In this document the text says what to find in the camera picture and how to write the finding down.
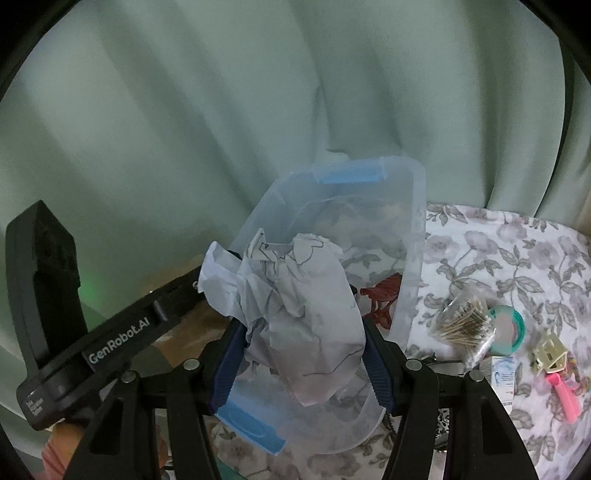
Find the clear plastic storage bin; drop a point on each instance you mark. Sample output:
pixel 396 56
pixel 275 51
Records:
pixel 375 210

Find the teal ring pack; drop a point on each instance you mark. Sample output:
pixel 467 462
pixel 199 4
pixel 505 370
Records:
pixel 510 330

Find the white paper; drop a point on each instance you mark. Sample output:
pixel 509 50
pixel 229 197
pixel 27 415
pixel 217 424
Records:
pixel 301 317

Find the leopard print scrunchie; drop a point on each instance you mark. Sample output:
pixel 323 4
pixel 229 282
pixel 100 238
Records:
pixel 442 430

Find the red hair clip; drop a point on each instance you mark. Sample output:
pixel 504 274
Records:
pixel 382 296

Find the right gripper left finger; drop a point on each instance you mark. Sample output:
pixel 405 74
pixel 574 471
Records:
pixel 121 441

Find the person left hand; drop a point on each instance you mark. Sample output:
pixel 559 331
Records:
pixel 59 449

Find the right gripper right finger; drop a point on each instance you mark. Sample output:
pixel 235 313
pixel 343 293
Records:
pixel 483 442

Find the pink hair roller clip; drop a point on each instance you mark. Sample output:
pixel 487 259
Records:
pixel 567 397

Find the cotton swab bag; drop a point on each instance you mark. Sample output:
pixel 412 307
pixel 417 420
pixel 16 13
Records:
pixel 465 325

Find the ear drops box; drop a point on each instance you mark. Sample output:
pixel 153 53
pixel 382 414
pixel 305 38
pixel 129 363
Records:
pixel 500 372

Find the green curtain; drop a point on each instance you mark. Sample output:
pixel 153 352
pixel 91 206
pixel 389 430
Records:
pixel 152 128

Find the beige claw hair clip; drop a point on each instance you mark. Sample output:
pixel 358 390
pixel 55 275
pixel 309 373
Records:
pixel 550 355

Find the floral blanket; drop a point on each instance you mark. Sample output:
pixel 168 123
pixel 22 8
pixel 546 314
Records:
pixel 478 263

